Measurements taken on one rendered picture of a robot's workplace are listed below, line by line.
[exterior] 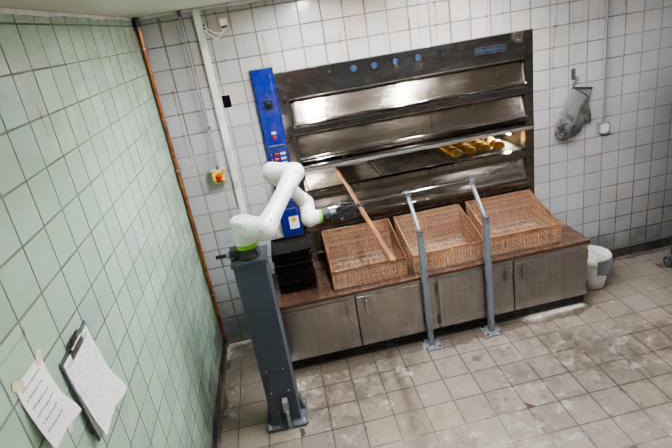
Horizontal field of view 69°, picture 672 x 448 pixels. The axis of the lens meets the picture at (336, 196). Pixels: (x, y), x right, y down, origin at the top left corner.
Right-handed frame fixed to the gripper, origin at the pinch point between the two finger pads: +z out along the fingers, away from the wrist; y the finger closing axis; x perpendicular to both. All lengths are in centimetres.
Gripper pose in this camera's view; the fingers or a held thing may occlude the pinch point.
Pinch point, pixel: (360, 208)
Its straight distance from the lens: 326.9
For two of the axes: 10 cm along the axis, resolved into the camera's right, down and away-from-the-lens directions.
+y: 1.5, 9.3, 3.4
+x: 1.6, 3.2, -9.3
